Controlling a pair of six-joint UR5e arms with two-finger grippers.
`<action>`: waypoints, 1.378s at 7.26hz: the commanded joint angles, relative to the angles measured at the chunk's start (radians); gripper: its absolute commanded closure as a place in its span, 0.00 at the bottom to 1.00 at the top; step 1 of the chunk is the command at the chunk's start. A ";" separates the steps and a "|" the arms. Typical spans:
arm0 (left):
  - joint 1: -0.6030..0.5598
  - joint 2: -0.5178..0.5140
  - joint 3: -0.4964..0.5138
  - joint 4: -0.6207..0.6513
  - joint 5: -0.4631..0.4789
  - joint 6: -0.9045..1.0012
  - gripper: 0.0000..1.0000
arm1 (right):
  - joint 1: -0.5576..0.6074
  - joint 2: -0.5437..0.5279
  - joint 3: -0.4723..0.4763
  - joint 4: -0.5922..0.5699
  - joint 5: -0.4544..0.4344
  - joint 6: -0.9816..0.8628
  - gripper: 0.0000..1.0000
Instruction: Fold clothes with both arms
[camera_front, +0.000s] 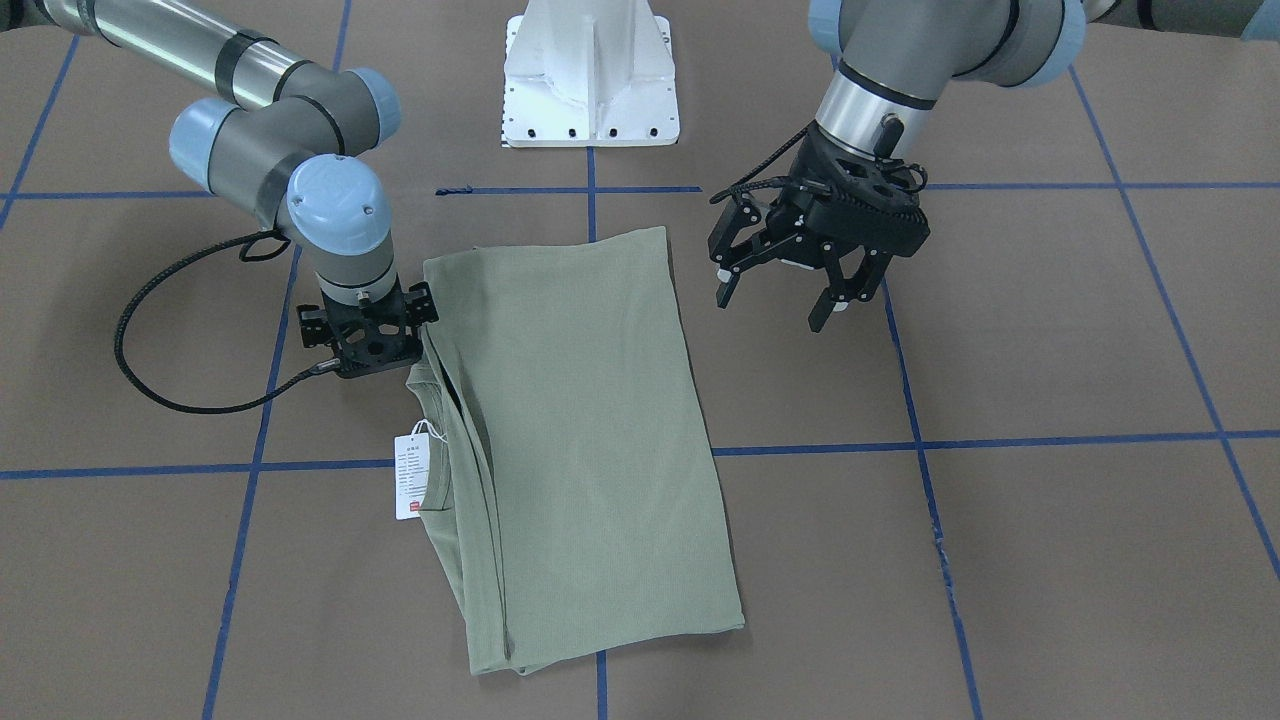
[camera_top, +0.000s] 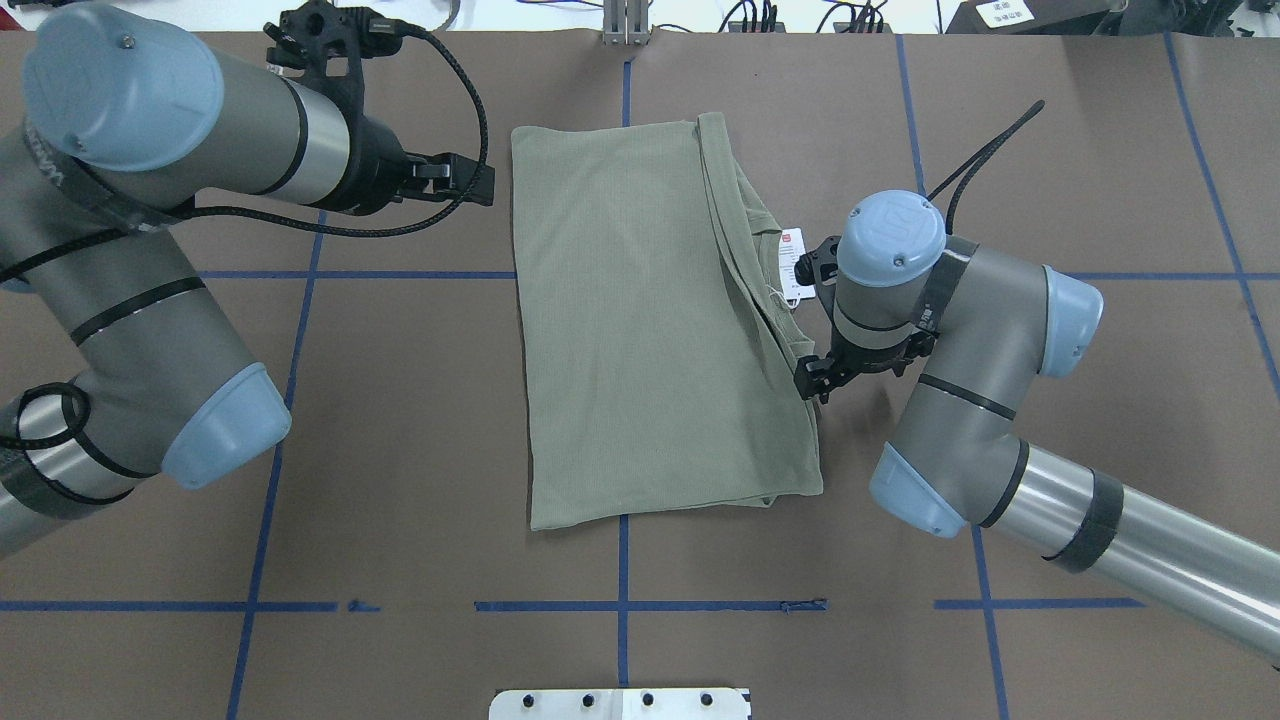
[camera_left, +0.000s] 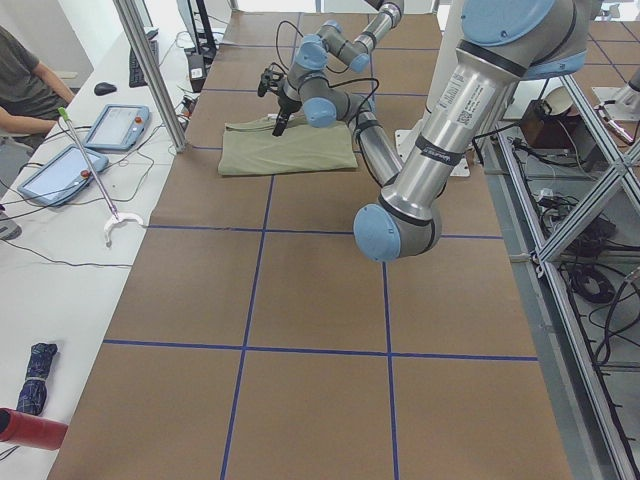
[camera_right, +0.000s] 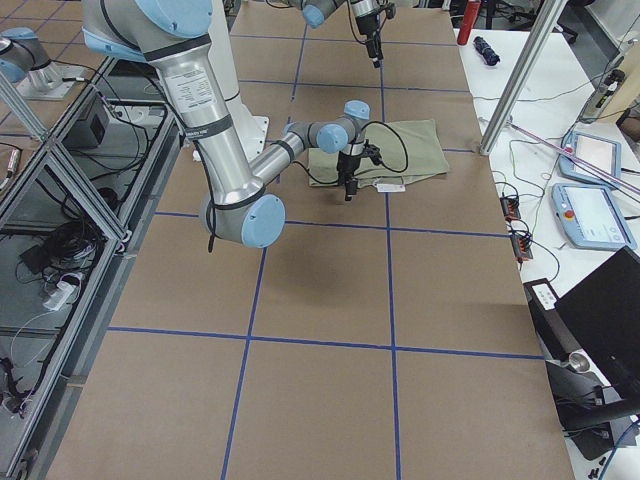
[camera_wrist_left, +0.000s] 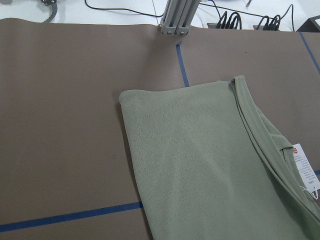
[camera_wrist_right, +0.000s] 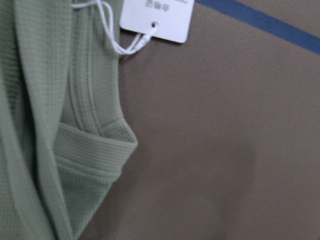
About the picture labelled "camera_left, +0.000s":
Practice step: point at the near blue teach pendant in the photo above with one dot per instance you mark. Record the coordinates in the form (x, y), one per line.
(59, 180)

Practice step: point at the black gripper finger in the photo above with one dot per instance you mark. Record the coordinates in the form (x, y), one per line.
(281, 123)

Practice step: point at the white reacher grabber stick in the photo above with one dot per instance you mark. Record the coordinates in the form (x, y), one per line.
(116, 217)

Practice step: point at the red cylinder bottle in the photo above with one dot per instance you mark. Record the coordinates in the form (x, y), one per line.
(22, 429)

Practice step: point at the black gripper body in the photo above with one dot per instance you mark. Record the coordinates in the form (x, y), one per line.
(286, 106)

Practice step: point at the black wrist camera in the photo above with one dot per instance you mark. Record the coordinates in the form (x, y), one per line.
(270, 80)

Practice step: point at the black computer mouse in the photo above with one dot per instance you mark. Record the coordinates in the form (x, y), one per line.
(104, 88)

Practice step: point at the far blue teach pendant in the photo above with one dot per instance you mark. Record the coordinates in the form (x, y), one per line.
(118, 128)

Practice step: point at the blue teach pendant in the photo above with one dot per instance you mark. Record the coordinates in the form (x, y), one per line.
(59, 180)
(118, 128)

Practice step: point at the olive green long-sleeve shirt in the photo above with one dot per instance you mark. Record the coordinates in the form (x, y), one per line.
(251, 148)

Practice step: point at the aluminium frame post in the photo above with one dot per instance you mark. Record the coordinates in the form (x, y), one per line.
(134, 30)

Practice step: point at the seated person in grey shirt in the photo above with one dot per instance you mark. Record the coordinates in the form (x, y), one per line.
(31, 93)

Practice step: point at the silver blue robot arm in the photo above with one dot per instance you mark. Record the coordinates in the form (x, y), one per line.
(315, 49)
(502, 43)

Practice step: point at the black power adapter brick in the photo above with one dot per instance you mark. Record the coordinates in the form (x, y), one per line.
(197, 71)

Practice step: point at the black keyboard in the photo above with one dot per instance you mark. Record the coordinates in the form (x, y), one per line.
(136, 74)

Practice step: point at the folded dark blue umbrella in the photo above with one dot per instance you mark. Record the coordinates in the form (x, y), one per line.
(33, 394)

